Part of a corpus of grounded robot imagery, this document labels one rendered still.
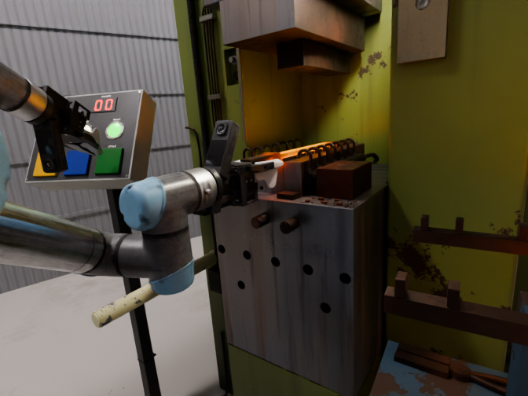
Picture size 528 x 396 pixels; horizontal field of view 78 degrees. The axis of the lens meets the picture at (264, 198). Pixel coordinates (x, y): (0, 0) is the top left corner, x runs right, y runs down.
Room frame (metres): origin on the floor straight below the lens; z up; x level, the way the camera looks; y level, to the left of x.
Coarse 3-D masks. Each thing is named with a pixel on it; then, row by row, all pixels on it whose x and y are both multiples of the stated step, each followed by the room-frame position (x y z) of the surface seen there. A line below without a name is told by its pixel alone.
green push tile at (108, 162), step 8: (104, 152) 0.92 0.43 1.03; (112, 152) 0.92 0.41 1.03; (120, 152) 0.91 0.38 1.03; (104, 160) 0.91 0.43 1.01; (112, 160) 0.90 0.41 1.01; (120, 160) 0.90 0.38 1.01; (96, 168) 0.90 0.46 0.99; (104, 168) 0.90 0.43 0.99; (112, 168) 0.89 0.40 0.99; (120, 168) 0.89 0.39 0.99
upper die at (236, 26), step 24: (240, 0) 0.81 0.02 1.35; (264, 0) 0.77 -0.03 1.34; (288, 0) 0.74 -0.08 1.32; (312, 0) 0.80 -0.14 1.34; (240, 24) 0.82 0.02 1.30; (264, 24) 0.78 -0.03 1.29; (288, 24) 0.74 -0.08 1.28; (312, 24) 0.79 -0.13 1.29; (336, 24) 0.90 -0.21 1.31; (360, 24) 1.04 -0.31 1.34; (240, 48) 0.90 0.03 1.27; (264, 48) 0.92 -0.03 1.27; (336, 48) 0.99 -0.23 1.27; (360, 48) 1.04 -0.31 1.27
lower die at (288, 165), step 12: (360, 144) 1.05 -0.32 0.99; (288, 156) 0.79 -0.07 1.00; (300, 156) 0.83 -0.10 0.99; (324, 156) 0.83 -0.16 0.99; (288, 168) 0.75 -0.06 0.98; (300, 168) 0.73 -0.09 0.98; (288, 180) 0.75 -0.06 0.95; (300, 180) 0.73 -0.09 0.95; (276, 192) 0.77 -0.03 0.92; (300, 192) 0.73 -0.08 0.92
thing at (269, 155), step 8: (320, 144) 0.97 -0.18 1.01; (264, 152) 0.78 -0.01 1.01; (272, 152) 0.77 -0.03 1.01; (280, 152) 0.81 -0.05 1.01; (288, 152) 0.81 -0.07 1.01; (296, 152) 0.84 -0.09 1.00; (240, 160) 0.70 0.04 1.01; (248, 160) 0.69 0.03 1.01; (256, 160) 0.70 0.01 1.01; (264, 160) 0.74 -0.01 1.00
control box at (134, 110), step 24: (72, 96) 1.06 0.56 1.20; (96, 96) 1.03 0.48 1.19; (120, 96) 1.01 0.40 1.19; (144, 96) 1.01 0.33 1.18; (96, 120) 0.99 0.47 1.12; (120, 120) 0.97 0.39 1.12; (144, 120) 0.99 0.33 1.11; (120, 144) 0.93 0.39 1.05; (144, 144) 0.97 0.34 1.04; (144, 168) 0.95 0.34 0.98
